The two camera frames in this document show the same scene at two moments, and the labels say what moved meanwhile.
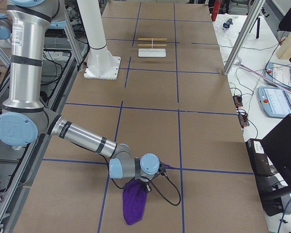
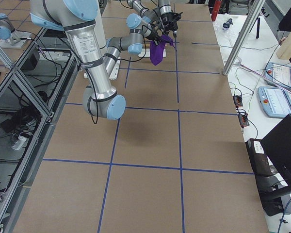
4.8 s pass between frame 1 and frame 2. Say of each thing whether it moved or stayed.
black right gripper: moved
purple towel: moved
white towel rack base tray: stayed
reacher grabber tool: stayed
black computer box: stayed
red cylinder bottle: stayed
